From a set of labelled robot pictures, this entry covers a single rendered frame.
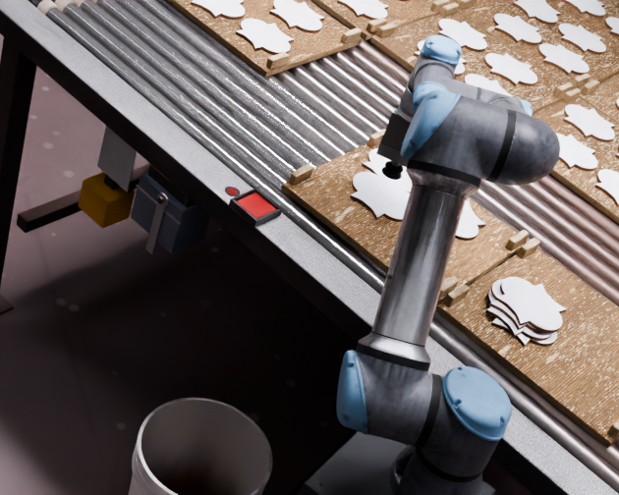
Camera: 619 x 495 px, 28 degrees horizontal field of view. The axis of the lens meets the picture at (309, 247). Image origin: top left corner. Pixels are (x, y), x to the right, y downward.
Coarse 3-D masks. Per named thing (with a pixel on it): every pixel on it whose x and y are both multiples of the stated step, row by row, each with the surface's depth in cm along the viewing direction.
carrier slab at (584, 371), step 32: (544, 256) 258; (480, 288) 244; (544, 288) 250; (576, 288) 253; (448, 320) 236; (480, 320) 236; (576, 320) 244; (608, 320) 247; (512, 352) 232; (544, 352) 234; (576, 352) 237; (608, 352) 240; (544, 384) 227; (576, 384) 230; (608, 384) 233; (576, 416) 224; (608, 416) 226
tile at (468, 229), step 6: (468, 204) 263; (468, 210) 261; (462, 216) 259; (468, 216) 259; (474, 216) 260; (462, 222) 257; (468, 222) 258; (474, 222) 258; (480, 222) 259; (462, 228) 256; (468, 228) 256; (474, 228) 257; (456, 234) 253; (462, 234) 254; (468, 234) 255; (474, 234) 255; (468, 240) 254
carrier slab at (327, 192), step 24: (336, 168) 261; (360, 168) 263; (288, 192) 251; (312, 192) 252; (336, 192) 254; (336, 216) 248; (360, 216) 250; (480, 216) 262; (360, 240) 244; (384, 240) 247; (456, 240) 253; (480, 240) 256; (504, 240) 258; (384, 264) 241; (456, 264) 247; (480, 264) 249
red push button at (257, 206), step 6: (246, 198) 245; (252, 198) 246; (258, 198) 246; (246, 204) 244; (252, 204) 244; (258, 204) 245; (264, 204) 246; (270, 204) 246; (252, 210) 243; (258, 210) 244; (264, 210) 244; (270, 210) 245; (258, 216) 242
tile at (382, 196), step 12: (360, 180) 257; (372, 180) 258; (384, 180) 259; (360, 192) 254; (372, 192) 255; (384, 192) 256; (396, 192) 257; (408, 192) 259; (372, 204) 253; (384, 204) 254; (396, 204) 255; (384, 216) 252; (396, 216) 252
